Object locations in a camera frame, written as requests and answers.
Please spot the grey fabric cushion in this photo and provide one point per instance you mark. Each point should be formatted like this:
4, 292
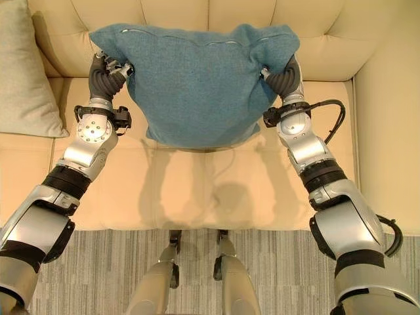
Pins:
20, 75

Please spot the cream leather sofa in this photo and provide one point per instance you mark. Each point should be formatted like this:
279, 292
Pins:
210, 131

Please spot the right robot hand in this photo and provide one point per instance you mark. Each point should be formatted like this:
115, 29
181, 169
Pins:
286, 81

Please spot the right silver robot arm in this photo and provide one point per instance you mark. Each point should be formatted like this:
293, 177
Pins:
338, 203

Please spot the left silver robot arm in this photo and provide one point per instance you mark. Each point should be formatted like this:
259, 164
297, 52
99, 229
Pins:
62, 183

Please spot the blue knitted cushion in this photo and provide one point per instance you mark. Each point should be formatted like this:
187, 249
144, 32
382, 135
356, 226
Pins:
200, 85

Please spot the grey striped carpet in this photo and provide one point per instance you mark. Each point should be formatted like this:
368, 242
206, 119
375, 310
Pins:
197, 272

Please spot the right silver robot leg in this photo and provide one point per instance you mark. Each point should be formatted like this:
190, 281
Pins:
234, 279

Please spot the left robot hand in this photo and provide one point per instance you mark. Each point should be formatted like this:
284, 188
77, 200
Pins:
102, 80

